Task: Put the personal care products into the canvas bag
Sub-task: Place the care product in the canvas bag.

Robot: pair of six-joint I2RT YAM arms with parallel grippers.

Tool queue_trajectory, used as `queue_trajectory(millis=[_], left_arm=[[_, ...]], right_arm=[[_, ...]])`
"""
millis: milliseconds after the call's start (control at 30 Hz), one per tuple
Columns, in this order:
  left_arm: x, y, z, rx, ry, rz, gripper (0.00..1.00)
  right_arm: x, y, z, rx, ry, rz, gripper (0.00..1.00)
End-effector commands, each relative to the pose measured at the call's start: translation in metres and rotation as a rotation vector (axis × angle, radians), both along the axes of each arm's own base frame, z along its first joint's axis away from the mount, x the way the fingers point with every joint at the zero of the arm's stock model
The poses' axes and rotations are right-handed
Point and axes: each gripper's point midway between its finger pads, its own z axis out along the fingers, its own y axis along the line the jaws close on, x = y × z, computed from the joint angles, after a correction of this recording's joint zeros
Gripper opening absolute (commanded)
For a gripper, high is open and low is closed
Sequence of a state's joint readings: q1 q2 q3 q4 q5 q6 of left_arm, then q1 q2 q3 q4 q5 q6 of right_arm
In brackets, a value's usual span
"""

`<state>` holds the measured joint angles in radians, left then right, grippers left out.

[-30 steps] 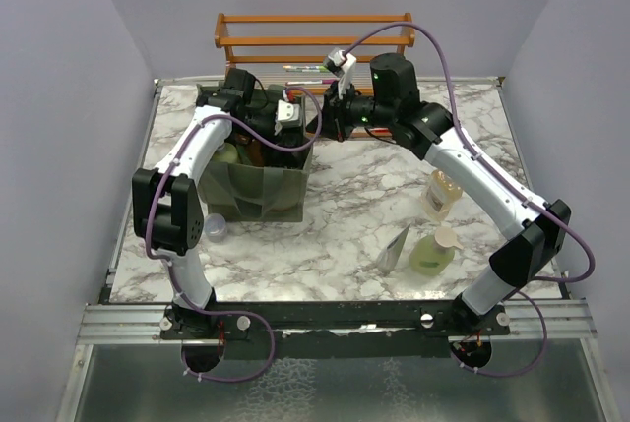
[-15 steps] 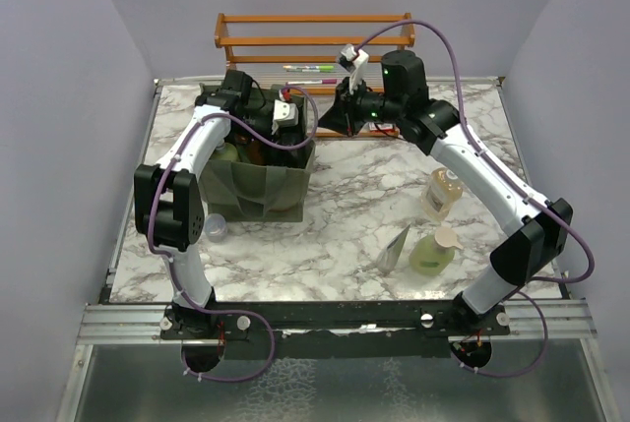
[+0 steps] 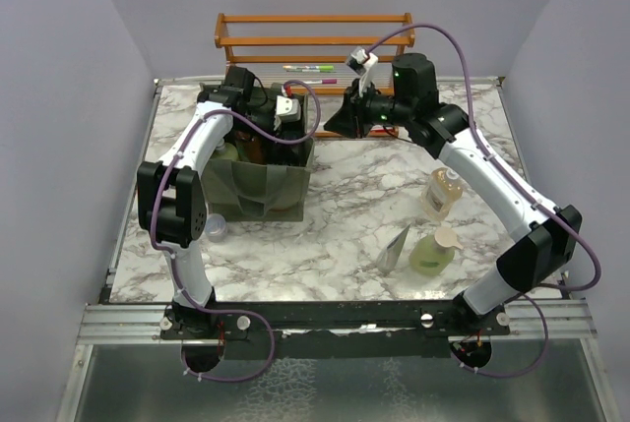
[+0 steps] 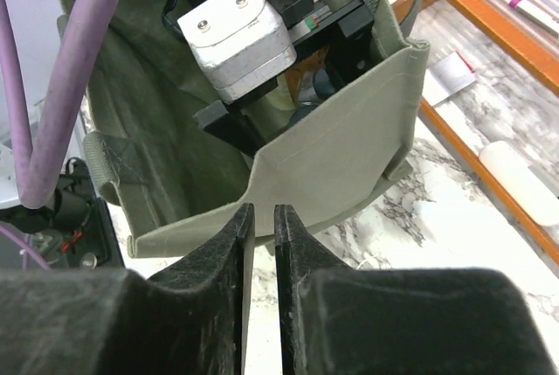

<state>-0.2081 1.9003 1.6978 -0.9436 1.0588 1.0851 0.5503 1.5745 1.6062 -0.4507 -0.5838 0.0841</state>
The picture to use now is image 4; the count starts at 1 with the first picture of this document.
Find wooden shelf rack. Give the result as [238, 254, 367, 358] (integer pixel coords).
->
[392, 0, 559, 262]

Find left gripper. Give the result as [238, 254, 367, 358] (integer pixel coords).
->
[166, 0, 374, 156]

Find magenta marker pen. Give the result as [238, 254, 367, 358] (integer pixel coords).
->
[508, 0, 559, 38]

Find grey folded card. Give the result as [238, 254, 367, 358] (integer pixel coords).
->
[423, 52, 477, 107]

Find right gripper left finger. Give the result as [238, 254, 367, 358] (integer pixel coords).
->
[1, 204, 254, 374]

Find white eraser case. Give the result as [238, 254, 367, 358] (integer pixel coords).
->
[479, 141, 558, 227]

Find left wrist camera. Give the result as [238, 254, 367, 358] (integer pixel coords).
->
[178, 0, 297, 104]

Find orange bottle pink cap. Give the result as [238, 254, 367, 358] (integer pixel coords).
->
[284, 46, 328, 103]

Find green canvas bag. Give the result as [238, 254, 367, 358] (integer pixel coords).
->
[83, 0, 429, 258]

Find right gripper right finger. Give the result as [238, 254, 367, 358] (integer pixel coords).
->
[274, 205, 555, 374]

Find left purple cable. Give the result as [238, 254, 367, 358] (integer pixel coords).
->
[0, 0, 143, 271]

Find clear square bottle black caps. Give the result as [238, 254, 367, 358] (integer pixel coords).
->
[296, 66, 345, 106]

